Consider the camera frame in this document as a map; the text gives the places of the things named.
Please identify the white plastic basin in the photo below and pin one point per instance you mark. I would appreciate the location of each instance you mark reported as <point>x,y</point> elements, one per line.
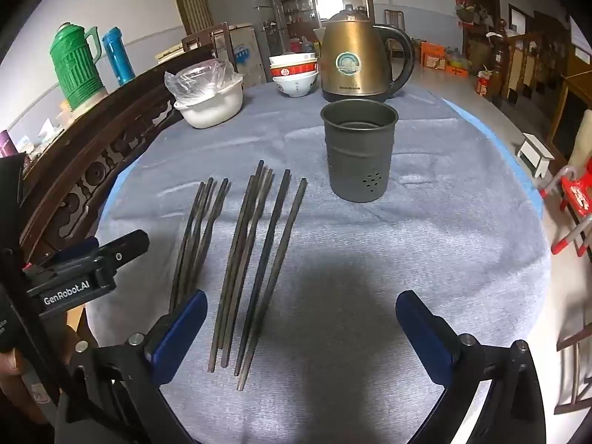
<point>212,108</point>

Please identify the flat orange box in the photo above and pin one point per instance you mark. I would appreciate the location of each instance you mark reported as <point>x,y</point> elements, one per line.
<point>457,68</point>

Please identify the brown wooden chair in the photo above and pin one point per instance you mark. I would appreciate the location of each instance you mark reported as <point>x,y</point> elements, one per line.
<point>203,41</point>

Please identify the grey tablecloth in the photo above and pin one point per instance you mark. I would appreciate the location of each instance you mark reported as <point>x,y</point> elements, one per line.
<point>370,263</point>

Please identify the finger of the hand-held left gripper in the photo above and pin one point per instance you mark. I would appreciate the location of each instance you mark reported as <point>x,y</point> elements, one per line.
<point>125,247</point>
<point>74,249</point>

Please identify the person's left hand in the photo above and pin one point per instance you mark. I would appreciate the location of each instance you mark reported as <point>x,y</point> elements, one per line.
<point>9,363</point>

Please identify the orange cardboard box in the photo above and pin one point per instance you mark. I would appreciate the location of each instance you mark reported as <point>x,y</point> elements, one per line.
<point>432,53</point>

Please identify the green thermos jug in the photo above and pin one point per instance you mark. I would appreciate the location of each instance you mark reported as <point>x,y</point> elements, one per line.
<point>76,69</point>

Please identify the clear plastic bag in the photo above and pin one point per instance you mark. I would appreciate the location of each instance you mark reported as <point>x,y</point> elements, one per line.
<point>199,78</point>

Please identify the white chest freezer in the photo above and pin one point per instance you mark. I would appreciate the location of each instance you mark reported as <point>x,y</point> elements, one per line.
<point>245,55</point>

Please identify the red child chair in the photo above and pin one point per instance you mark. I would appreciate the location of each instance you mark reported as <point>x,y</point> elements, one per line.
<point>576,194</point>

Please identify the bunch of dark chopsticks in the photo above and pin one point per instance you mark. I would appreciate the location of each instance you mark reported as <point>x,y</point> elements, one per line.
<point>252,263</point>

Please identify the blue thermos flask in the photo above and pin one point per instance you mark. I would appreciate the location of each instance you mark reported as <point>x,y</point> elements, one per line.
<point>118,58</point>

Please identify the grey metal chopstick holder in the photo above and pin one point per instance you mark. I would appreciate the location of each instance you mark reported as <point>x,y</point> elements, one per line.
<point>360,148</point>

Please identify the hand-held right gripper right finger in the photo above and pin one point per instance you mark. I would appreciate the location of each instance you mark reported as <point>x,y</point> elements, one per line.
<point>423,333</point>

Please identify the tall-backed wooden chair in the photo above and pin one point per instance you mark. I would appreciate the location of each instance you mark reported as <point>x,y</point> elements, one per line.
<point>395,18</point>

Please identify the blue table cover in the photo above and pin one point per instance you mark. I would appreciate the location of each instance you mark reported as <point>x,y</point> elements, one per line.
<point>508,152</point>

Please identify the wooden staircase railing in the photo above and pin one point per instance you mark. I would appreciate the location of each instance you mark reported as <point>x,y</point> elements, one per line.
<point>522,55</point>

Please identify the cream box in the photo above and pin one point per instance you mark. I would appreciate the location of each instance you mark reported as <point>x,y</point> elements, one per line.
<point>169,53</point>

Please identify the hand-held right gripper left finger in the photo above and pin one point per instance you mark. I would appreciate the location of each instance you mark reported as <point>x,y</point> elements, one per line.
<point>180,333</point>

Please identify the brass electric kettle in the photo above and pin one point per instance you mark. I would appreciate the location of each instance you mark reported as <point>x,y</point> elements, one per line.
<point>356,55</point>

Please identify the small white stool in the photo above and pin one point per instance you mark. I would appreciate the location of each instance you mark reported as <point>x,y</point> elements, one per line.
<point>536,148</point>

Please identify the white bowl with blue print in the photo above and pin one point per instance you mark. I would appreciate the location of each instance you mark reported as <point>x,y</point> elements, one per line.
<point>296,85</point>

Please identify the white bowl with red band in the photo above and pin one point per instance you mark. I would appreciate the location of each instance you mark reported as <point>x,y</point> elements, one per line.
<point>293,72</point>

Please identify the dark wooden dining chair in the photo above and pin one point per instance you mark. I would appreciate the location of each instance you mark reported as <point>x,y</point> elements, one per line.
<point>569,343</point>

